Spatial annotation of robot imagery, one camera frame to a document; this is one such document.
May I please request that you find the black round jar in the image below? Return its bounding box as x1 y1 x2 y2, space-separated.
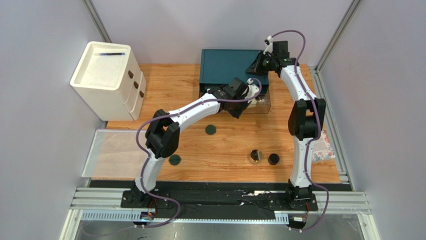
267 153 280 166

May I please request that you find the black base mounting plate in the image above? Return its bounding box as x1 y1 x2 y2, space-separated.
120 190 319 212

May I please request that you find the white storage cabinet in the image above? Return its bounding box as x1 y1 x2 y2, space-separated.
70 41 147 121

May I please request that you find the teal drawer organizer box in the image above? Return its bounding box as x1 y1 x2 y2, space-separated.
199 49 270 97

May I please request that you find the gold rim powder jar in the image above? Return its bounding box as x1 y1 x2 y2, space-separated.
249 149 263 165

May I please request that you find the clear acrylic drawer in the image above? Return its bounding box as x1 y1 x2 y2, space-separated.
243 90 271 114

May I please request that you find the aluminium rail frame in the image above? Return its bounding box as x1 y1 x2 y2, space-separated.
60 182 380 240

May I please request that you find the dark green round compact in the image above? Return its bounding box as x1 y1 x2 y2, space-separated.
168 154 182 166
205 124 217 135

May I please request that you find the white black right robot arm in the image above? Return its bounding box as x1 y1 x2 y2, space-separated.
245 37 327 208

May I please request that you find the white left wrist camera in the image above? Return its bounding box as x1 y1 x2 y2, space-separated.
245 78 262 101

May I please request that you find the floral pink palette box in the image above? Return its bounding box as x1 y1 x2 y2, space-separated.
312 130 336 163

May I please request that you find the cream lotion bottle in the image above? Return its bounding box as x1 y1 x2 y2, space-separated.
250 96 269 107

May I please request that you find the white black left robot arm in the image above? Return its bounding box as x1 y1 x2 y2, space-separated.
131 77 262 202

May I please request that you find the clear plastic zip pouch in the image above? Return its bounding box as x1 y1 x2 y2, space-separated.
81 129 146 180

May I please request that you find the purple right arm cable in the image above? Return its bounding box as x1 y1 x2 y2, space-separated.
264 29 330 233

